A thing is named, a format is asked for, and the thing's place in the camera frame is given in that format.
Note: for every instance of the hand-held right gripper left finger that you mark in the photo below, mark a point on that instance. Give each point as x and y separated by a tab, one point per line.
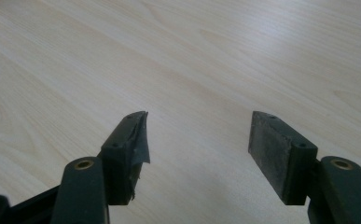
119	161

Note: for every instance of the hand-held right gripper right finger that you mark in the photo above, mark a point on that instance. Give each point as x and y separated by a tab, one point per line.
280	155

